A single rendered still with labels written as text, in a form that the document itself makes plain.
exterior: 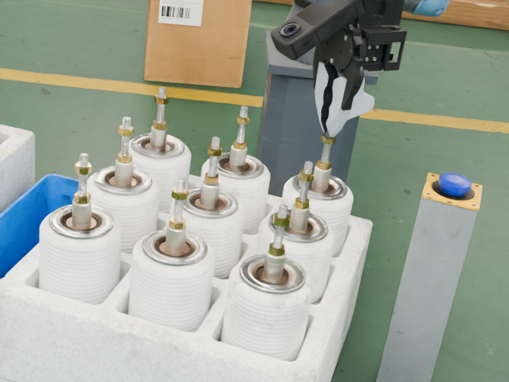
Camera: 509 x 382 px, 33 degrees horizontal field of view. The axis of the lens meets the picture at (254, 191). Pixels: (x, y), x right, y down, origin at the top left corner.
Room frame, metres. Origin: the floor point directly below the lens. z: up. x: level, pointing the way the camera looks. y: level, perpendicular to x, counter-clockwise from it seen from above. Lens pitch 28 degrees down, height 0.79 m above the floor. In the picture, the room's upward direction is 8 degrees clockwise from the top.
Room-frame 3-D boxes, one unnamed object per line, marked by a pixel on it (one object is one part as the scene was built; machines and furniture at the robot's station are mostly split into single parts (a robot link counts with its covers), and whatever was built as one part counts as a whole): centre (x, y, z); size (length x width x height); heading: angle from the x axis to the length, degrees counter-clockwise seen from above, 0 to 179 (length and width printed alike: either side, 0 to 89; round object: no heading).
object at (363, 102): (1.05, -0.11, 0.38); 0.06 x 0.03 x 0.09; 122
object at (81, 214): (0.87, 0.20, 0.26); 0.02 x 0.02 x 0.03
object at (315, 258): (0.94, -0.06, 0.16); 0.10 x 0.10 x 0.18
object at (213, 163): (0.96, 0.06, 0.31); 0.01 x 0.01 x 0.08
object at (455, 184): (0.97, -0.24, 0.32); 0.04 x 0.04 x 0.02
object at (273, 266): (0.82, -0.03, 0.26); 0.02 x 0.02 x 0.03
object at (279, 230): (0.82, -0.03, 0.30); 0.01 x 0.01 x 0.08
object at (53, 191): (1.07, 0.31, 0.06); 0.30 x 0.11 x 0.12; 168
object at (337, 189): (1.05, -0.09, 0.25); 0.08 x 0.08 x 0.01
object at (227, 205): (0.96, 0.06, 0.25); 0.08 x 0.08 x 0.01
